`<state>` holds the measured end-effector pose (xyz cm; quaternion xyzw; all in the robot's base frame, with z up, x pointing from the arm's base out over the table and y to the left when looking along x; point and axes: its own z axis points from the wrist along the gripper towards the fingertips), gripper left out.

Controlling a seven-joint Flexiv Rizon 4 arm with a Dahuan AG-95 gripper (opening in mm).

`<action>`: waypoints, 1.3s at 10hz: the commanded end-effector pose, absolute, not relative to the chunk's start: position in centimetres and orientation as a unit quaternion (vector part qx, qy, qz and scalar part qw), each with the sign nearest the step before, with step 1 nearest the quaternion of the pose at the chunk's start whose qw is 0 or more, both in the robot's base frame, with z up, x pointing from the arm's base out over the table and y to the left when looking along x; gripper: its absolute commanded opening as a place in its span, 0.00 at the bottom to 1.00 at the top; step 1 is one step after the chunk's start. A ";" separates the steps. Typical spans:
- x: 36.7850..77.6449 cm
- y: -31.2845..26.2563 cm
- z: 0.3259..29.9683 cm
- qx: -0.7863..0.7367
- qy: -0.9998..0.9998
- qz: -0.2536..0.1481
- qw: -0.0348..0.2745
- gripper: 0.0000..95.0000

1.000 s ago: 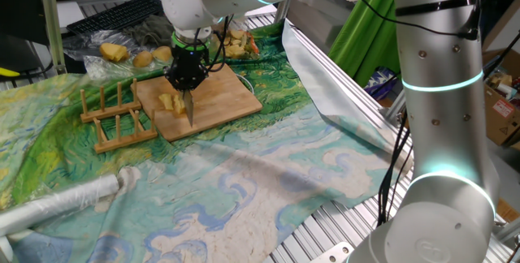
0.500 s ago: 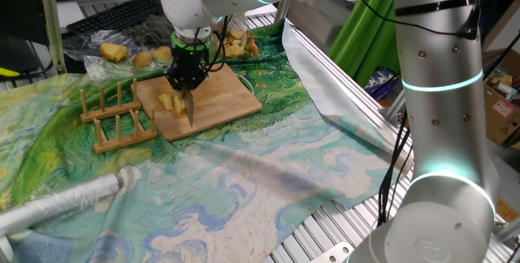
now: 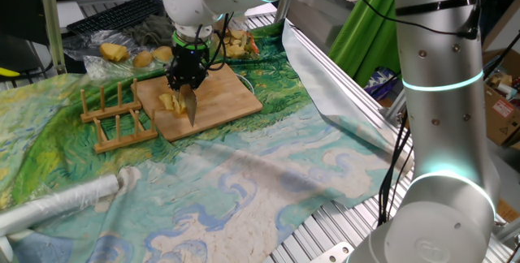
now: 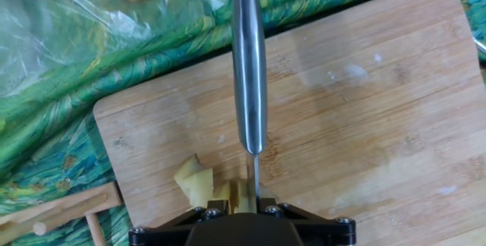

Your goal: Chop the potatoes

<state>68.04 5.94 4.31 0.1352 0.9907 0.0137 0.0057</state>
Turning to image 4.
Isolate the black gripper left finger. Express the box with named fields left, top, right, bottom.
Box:
left=128, top=199, right=231, bottom=246

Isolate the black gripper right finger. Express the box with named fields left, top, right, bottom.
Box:
left=260, top=197, right=358, bottom=246

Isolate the steel cleaver knife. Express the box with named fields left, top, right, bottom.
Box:
left=231, top=0, right=269, bottom=213

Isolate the wooden peg rack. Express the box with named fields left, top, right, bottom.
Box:
left=0, top=180, right=125, bottom=246

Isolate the wooden cutting board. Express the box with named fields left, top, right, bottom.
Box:
left=93, top=0, right=486, bottom=246

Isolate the painted landscape tablecloth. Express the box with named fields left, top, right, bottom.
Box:
left=0, top=0, right=486, bottom=246

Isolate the clear plastic bag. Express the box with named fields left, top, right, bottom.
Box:
left=0, top=0, right=274, bottom=99

